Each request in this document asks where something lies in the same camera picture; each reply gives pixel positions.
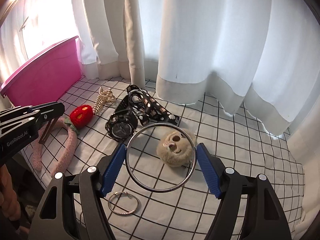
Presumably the pink plastic bin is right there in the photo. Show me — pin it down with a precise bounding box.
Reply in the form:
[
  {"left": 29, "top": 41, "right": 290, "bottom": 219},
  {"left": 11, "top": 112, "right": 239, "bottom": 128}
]
[{"left": 1, "top": 36, "right": 81, "bottom": 106}]

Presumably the pearl hair claw clip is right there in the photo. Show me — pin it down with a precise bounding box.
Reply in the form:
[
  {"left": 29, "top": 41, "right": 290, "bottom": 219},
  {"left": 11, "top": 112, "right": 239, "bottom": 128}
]
[{"left": 93, "top": 87, "right": 116, "bottom": 115}]

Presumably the pink fuzzy flower headband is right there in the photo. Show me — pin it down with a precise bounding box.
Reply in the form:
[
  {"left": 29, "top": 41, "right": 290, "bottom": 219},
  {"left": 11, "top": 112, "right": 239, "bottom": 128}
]
[{"left": 31, "top": 105, "right": 94, "bottom": 177}]

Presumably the large silver bangle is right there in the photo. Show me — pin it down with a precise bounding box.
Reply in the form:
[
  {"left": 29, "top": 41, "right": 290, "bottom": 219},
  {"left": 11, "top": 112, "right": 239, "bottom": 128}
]
[{"left": 125, "top": 122, "right": 197, "bottom": 193}]

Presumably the white grid bedsheet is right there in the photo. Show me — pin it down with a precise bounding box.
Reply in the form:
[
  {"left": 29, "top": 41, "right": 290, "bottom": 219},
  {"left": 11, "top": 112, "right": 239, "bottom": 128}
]
[{"left": 22, "top": 77, "right": 305, "bottom": 239}]

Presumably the white curtain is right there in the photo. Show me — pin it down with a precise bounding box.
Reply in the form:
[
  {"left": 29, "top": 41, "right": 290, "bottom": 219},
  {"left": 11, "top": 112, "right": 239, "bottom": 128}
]
[{"left": 1, "top": 0, "right": 319, "bottom": 135}]

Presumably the beige plush sloth face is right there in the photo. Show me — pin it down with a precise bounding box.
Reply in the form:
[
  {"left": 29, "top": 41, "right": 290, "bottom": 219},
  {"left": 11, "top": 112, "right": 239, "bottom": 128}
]
[{"left": 156, "top": 128, "right": 194, "bottom": 167}]

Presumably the brown curved hair stick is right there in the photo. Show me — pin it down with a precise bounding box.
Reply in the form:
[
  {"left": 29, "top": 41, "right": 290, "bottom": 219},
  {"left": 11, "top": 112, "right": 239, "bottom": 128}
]
[{"left": 39, "top": 122, "right": 54, "bottom": 145}]

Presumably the person's left hand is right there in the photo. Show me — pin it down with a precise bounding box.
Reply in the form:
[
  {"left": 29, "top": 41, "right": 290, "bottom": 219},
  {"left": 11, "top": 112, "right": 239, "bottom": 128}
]
[{"left": 1, "top": 165, "right": 21, "bottom": 221}]

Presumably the small twisted silver bracelet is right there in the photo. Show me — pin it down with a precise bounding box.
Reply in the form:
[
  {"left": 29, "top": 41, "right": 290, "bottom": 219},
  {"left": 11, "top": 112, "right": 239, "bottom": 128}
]
[{"left": 107, "top": 191, "right": 139, "bottom": 216}]

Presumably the black floral ribbon strap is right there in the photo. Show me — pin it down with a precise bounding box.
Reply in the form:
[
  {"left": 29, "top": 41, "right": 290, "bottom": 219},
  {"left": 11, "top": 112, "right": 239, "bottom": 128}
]
[{"left": 126, "top": 84, "right": 181, "bottom": 127}]

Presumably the black digital wristwatch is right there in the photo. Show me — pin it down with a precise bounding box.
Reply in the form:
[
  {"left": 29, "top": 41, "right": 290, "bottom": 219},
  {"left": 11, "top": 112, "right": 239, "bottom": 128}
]
[{"left": 105, "top": 95, "right": 138, "bottom": 142}]

